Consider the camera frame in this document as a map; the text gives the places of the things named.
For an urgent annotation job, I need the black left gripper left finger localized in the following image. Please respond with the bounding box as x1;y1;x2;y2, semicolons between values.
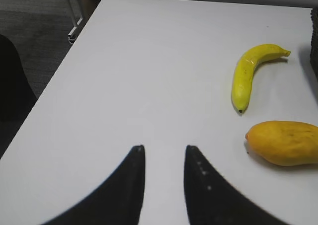
46;145;146;225

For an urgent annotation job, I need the yellow banana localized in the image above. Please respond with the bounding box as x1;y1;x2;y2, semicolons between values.
231;44;291;114

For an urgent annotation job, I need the black chair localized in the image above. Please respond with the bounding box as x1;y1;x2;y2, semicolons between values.
0;34;38;158

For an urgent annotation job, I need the black woven basket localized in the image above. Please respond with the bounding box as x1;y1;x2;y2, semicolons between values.
310;6;318;78

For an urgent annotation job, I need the orange yellow mango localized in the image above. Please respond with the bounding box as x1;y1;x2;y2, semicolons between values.
245;121;318;166

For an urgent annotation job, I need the white metal table leg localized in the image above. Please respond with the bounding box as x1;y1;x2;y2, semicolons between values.
65;0;85;45

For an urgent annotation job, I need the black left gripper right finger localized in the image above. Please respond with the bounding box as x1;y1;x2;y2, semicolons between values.
184;145;283;225

